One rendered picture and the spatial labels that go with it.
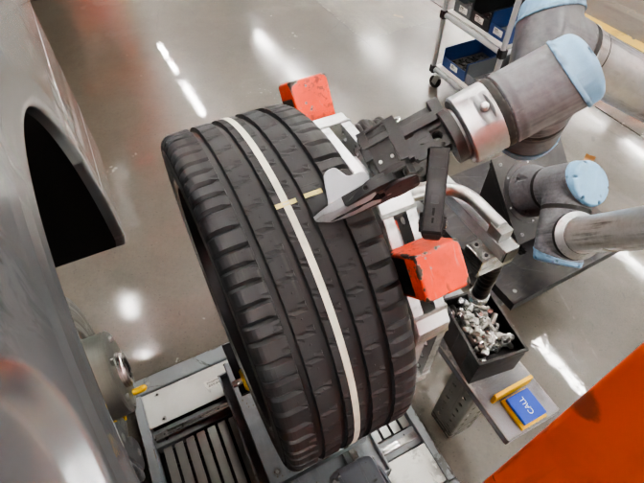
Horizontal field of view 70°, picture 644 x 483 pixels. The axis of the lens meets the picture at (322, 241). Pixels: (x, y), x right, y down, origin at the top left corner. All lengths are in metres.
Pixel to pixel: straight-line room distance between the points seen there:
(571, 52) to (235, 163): 0.44
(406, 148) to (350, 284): 0.19
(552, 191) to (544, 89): 1.09
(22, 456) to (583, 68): 0.62
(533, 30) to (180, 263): 1.69
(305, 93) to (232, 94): 2.16
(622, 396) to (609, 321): 1.76
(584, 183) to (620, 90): 0.79
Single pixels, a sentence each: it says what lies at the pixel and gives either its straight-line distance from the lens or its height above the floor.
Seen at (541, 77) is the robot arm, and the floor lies 1.34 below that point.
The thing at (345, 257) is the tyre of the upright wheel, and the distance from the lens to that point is 0.63.
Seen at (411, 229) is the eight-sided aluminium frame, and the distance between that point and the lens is 0.73.
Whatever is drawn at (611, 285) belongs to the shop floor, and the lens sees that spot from 2.31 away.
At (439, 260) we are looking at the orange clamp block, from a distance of 0.66.
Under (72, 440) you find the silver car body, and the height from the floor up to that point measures 1.29.
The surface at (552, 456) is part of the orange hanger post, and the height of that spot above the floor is 1.14.
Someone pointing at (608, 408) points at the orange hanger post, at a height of 1.26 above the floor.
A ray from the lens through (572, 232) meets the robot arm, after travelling 1.54.
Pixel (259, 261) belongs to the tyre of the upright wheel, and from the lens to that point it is 0.61.
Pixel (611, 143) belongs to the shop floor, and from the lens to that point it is 3.04.
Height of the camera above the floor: 1.62
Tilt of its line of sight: 51 degrees down
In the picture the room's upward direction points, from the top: straight up
